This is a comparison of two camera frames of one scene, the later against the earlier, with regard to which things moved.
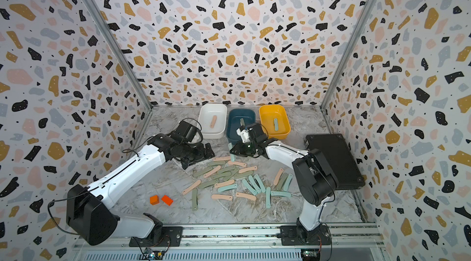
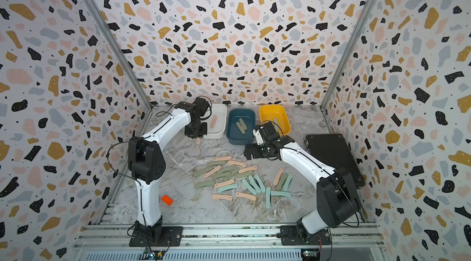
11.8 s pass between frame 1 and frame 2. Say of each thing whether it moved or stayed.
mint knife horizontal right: stayed
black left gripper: moved
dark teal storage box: stayed
